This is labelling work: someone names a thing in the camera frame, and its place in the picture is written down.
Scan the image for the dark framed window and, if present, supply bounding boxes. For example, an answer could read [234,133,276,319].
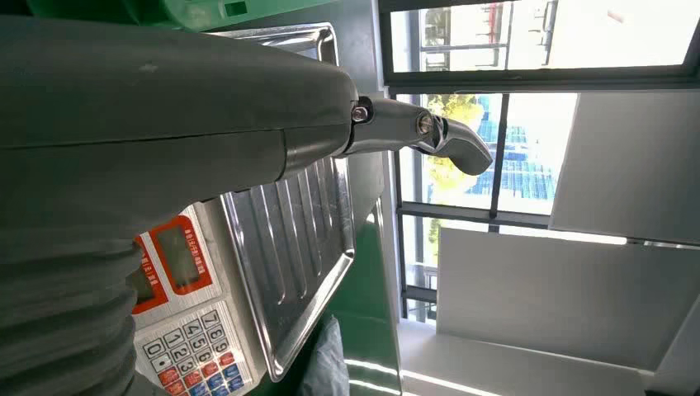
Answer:
[377,0,700,326]

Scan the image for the green plastic crate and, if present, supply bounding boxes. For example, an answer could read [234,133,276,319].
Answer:
[26,0,334,33]

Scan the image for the grey parcel bag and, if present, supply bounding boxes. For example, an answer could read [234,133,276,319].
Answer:
[297,315,351,396]

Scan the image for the white scale with steel tray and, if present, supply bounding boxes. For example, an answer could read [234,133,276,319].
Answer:
[130,21,357,396]

